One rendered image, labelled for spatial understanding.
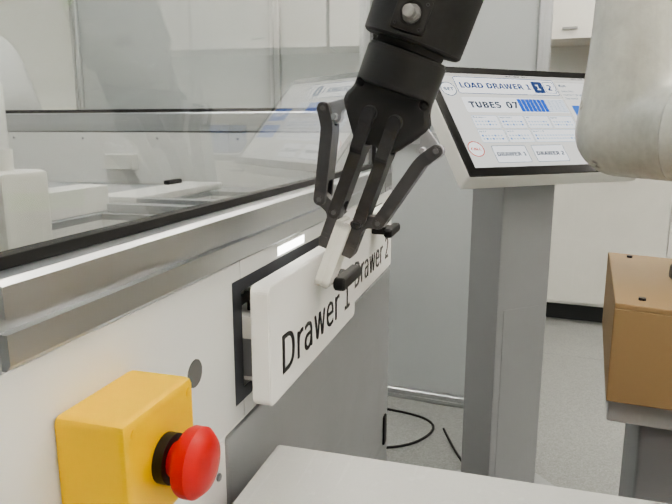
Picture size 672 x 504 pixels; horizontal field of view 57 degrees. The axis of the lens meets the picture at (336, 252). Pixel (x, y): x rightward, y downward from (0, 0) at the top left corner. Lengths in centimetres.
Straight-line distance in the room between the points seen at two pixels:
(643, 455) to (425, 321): 163
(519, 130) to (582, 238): 214
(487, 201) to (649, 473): 84
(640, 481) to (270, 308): 55
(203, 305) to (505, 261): 113
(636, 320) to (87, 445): 57
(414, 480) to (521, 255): 106
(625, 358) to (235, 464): 43
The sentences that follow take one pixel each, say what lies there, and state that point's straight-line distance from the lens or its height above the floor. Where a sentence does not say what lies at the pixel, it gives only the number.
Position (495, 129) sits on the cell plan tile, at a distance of 144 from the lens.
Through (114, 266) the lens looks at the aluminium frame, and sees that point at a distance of 39.
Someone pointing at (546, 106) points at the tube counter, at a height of 111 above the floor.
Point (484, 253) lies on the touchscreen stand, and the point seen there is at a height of 75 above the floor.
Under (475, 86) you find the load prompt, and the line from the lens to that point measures 151.
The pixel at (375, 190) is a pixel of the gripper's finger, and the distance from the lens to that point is 59.
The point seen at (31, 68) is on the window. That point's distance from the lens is 37.
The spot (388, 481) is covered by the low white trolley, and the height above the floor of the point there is 76.
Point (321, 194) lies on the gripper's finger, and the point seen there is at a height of 100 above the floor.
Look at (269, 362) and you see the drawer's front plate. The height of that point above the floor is 86.
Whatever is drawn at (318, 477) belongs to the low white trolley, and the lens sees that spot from 58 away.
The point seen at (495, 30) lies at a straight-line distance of 230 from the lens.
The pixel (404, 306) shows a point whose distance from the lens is 244.
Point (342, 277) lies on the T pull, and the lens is 62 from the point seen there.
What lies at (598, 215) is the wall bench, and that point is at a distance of 356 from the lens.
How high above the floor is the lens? 106
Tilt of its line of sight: 11 degrees down
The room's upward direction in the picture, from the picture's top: straight up
